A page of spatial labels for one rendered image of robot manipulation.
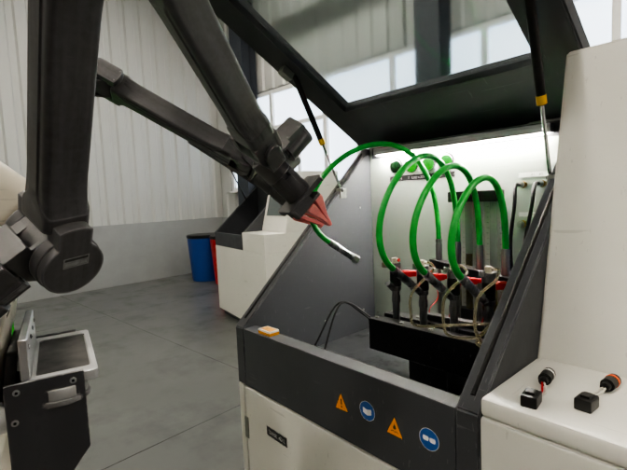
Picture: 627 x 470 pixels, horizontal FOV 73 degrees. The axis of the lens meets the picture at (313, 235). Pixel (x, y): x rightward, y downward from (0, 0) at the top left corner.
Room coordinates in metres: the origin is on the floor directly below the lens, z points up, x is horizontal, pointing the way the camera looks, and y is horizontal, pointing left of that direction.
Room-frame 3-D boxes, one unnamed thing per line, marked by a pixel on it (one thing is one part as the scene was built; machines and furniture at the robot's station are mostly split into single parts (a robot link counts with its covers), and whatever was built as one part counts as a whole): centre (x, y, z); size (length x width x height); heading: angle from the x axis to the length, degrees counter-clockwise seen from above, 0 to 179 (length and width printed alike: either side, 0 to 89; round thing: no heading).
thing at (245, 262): (4.48, 0.54, 1.00); 1.30 x 1.09 x 1.99; 32
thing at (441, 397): (0.88, -0.02, 0.87); 0.62 x 0.04 x 0.16; 41
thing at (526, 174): (1.04, -0.56, 1.20); 0.13 x 0.03 x 0.31; 41
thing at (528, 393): (0.61, -0.33, 0.99); 0.12 x 0.02 x 0.02; 138
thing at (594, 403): (0.59, -0.41, 0.99); 0.12 x 0.02 x 0.02; 127
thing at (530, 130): (1.22, -0.40, 1.43); 0.54 x 0.03 x 0.02; 41
